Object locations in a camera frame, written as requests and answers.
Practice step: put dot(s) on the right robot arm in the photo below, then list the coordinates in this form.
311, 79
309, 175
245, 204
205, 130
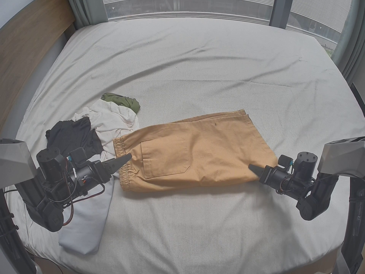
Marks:
339, 158

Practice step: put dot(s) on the pale grey garment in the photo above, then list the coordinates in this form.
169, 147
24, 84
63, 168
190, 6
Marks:
85, 224

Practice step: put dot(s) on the tan shorts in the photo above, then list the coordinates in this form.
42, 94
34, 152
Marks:
199, 153

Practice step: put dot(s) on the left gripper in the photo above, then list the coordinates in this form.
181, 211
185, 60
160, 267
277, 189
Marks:
94, 171

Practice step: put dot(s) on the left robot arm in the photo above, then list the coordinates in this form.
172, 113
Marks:
14, 161

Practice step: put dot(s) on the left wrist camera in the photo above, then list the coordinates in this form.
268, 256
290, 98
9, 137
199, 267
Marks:
77, 155

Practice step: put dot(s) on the grey-green curtain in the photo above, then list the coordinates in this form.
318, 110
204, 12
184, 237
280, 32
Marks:
352, 38
85, 4

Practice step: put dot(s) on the olive green garment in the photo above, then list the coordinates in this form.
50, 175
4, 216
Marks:
122, 100

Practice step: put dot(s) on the bed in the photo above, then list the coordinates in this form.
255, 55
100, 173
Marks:
182, 53

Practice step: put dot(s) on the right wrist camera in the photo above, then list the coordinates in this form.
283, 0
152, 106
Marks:
285, 161

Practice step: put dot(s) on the white garment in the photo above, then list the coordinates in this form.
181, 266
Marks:
114, 121

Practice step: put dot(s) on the black garment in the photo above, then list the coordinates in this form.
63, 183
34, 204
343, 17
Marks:
74, 135

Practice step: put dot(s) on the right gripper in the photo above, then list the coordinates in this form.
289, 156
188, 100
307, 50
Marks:
278, 177

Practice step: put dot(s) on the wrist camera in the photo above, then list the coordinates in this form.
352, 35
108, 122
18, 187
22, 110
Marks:
77, 155
285, 161

